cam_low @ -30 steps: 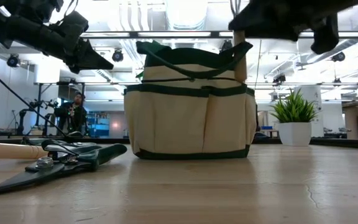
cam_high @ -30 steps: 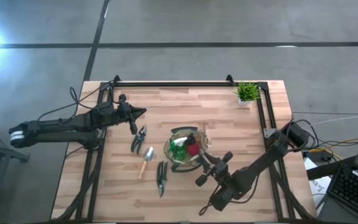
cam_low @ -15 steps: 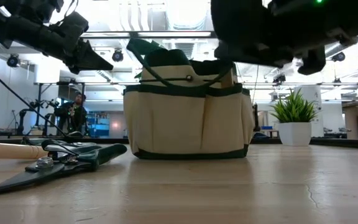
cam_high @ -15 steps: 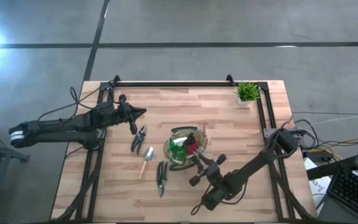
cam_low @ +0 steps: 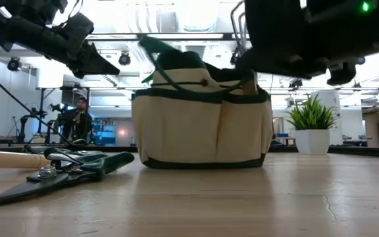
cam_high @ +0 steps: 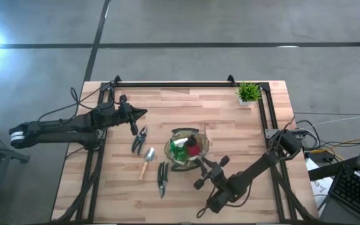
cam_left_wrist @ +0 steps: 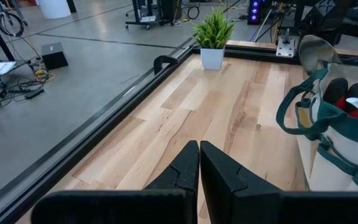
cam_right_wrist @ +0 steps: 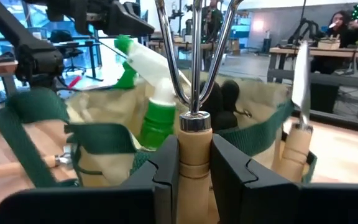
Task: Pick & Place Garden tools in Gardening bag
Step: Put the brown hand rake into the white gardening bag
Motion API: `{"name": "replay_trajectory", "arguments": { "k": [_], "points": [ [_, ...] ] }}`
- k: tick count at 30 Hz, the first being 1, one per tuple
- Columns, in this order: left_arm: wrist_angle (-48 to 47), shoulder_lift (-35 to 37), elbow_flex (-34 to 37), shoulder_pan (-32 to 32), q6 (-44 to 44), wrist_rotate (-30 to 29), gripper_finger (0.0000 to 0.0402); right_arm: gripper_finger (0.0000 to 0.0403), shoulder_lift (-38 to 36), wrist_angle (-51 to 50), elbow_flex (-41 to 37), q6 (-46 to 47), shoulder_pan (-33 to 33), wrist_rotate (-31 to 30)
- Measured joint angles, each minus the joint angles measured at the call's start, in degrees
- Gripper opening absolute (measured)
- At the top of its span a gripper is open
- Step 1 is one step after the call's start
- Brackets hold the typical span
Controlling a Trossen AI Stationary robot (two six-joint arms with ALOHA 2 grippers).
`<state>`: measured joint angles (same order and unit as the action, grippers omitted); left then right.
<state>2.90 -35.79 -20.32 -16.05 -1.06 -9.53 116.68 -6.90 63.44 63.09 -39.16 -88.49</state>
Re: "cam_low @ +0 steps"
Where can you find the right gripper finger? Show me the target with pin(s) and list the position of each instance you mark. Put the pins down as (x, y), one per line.
(275, 66)

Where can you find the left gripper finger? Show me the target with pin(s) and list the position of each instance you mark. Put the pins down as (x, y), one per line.
(94, 64)

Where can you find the short green pruning shears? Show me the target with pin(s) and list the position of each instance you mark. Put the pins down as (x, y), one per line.
(84, 152)

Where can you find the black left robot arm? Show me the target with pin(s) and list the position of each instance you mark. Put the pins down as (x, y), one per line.
(28, 6)

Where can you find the background robot arm on stand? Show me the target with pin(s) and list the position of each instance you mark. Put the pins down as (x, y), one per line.
(23, 128)

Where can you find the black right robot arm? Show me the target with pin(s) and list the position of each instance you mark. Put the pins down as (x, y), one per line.
(373, 26)

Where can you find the beige green gardening bag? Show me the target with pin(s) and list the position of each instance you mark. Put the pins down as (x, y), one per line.
(176, 131)

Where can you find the long-bladed green garden shears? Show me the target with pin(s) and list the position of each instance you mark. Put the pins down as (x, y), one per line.
(28, 189)

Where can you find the black ceiling spotlight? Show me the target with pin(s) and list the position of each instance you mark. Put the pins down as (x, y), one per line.
(124, 59)
(361, 60)
(295, 83)
(13, 64)

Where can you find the person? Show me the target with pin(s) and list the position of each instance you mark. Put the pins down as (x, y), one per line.
(77, 123)

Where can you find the blue storage shelf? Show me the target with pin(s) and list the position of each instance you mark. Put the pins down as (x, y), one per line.
(105, 135)

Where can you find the green plant white pot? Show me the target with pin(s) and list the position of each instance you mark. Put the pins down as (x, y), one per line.
(311, 141)

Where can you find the black ceiling light rail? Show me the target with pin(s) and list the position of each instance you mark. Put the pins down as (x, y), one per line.
(226, 36)

